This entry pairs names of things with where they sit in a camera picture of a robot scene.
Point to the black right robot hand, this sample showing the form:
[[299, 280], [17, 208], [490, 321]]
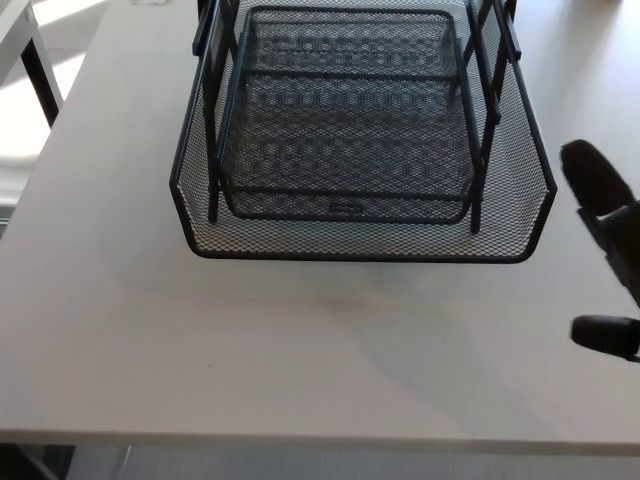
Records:
[[595, 175]]

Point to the large black mesh tray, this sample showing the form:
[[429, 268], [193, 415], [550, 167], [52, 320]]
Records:
[[350, 245]]

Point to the silver desk leg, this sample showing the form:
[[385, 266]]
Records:
[[125, 462]]

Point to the black mesh tray with label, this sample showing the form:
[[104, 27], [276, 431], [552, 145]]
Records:
[[300, 210]]

